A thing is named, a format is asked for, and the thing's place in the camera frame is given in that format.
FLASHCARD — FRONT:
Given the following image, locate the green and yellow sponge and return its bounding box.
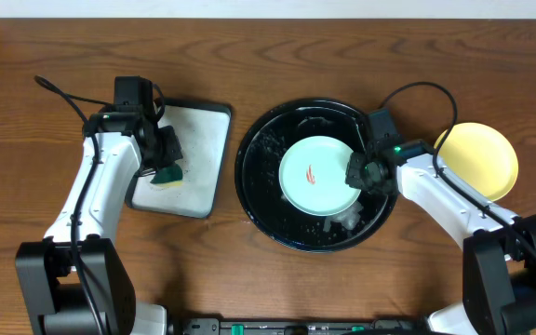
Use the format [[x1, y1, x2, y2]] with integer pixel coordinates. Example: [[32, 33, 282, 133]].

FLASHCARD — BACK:
[[151, 163, 183, 187]]

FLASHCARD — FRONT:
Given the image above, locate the small mint green plate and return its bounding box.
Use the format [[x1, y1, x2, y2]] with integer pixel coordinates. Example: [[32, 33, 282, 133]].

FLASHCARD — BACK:
[[278, 136, 360, 217]]

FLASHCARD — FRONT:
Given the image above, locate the yellow plate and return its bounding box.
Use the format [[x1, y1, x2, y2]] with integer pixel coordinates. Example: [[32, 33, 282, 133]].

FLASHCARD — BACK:
[[439, 122, 519, 201]]

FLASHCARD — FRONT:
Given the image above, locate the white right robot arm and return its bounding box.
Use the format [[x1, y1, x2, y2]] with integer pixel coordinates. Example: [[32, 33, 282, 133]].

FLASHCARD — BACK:
[[345, 141, 536, 334]]

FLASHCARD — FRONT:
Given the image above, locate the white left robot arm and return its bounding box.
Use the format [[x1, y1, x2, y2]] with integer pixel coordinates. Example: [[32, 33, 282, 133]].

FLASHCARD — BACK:
[[15, 103, 175, 334]]

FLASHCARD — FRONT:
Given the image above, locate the black rectangular soap tray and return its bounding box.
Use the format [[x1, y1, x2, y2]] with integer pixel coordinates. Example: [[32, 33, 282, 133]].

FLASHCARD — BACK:
[[126, 98, 232, 219]]

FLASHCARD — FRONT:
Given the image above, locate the black round tray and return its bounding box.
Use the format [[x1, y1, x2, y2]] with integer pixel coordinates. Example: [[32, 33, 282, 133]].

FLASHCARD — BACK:
[[234, 98, 397, 253]]

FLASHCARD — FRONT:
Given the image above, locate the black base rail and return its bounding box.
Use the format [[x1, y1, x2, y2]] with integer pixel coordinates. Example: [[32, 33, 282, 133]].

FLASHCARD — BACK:
[[174, 317, 434, 335]]

